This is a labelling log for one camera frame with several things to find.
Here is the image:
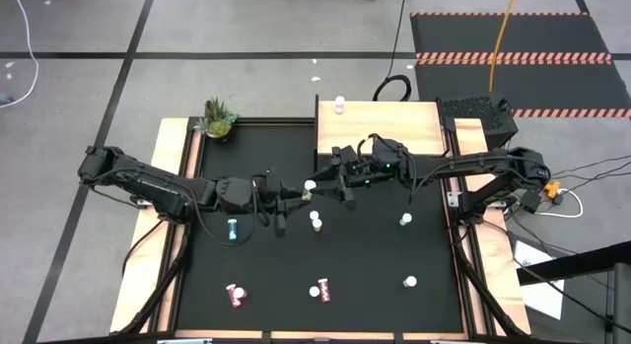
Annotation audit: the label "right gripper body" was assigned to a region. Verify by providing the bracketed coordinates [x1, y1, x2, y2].
[332, 145, 379, 212]

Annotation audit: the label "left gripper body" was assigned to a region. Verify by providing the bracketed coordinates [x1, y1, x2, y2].
[253, 169, 287, 238]

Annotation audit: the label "wooden shelf black legs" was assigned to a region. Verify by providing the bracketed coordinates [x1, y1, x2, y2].
[313, 94, 451, 176]

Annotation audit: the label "potted succulent plant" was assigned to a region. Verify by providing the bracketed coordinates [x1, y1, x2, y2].
[193, 97, 242, 140]

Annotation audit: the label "light wooden side board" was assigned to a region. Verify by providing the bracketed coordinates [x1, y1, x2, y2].
[108, 117, 203, 334]
[451, 117, 532, 335]

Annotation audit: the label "black perforated computer case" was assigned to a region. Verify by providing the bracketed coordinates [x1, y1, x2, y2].
[436, 93, 520, 151]

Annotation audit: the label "white paper sheet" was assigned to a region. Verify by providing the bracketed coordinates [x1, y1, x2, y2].
[512, 240, 566, 320]

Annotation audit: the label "black hazard-striped floor mat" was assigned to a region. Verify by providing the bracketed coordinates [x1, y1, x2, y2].
[409, 12, 631, 119]

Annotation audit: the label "black beam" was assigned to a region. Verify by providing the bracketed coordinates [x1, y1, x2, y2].
[515, 240, 631, 286]

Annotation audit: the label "black aluminium table frame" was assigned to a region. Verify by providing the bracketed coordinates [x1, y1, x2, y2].
[167, 115, 477, 335]

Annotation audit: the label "black coiled cable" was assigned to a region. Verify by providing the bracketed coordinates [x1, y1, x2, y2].
[372, 0, 413, 103]

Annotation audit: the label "black diagonal frame strut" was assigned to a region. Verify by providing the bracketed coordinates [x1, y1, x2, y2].
[115, 225, 193, 335]
[451, 225, 531, 338]

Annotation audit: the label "orange extension cable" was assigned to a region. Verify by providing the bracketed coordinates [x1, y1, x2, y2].
[487, 0, 563, 200]

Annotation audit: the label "white power cable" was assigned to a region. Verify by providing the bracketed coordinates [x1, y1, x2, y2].
[534, 187, 585, 220]

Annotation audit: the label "thin black cable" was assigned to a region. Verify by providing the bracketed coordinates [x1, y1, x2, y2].
[515, 262, 617, 333]
[546, 155, 631, 180]

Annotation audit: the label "white floor cable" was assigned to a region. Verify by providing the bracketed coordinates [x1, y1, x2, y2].
[0, 0, 40, 111]

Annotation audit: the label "grey post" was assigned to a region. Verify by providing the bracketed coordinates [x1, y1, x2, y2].
[613, 262, 631, 344]

